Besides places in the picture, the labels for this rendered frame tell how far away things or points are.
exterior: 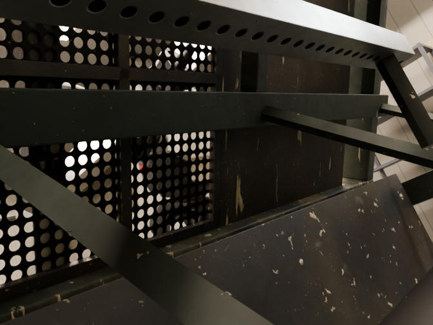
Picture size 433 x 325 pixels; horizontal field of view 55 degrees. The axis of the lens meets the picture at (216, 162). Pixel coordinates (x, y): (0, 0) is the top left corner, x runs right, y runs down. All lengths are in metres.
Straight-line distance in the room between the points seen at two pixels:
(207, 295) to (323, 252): 0.83
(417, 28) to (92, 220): 4.61
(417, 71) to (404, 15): 0.60
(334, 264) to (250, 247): 0.28
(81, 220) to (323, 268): 0.79
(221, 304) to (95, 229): 0.11
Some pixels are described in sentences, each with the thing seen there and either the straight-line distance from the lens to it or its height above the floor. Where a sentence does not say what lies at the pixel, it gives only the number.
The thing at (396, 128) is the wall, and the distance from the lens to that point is 4.80.
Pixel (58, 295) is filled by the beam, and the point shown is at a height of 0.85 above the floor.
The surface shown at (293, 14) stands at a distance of 0.45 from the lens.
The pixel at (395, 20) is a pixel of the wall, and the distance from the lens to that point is 4.89.
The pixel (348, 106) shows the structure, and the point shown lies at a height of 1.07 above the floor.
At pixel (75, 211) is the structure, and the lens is 0.32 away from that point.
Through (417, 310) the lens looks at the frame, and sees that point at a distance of 0.29.
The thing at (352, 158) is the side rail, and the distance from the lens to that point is 1.76.
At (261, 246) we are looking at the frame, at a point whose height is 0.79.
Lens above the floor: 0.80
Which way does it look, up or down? 12 degrees up
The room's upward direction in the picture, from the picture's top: 23 degrees counter-clockwise
